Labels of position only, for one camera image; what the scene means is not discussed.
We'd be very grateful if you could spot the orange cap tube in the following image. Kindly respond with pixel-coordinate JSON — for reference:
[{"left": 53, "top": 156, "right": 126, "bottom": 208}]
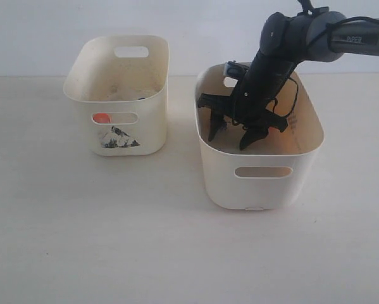
[{"left": 92, "top": 113, "right": 138, "bottom": 124}]

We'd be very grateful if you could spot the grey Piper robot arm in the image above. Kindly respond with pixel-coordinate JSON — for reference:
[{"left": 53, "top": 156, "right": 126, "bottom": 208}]
[{"left": 197, "top": 1, "right": 379, "bottom": 150}]

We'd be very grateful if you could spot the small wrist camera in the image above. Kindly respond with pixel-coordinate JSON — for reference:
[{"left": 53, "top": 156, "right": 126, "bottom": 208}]
[{"left": 223, "top": 61, "right": 249, "bottom": 80}]

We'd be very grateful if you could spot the cream plastic bin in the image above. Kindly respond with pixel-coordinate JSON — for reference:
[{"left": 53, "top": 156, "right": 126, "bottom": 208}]
[
  {"left": 195, "top": 72, "right": 325, "bottom": 210},
  {"left": 63, "top": 35, "right": 170, "bottom": 156}
]

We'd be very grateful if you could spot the black cable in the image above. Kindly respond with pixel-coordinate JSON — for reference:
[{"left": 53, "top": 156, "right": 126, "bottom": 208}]
[{"left": 270, "top": 75, "right": 299, "bottom": 118}]

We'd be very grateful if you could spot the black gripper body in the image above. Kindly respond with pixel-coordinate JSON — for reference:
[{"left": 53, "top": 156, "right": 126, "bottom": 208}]
[{"left": 197, "top": 52, "right": 291, "bottom": 132}]

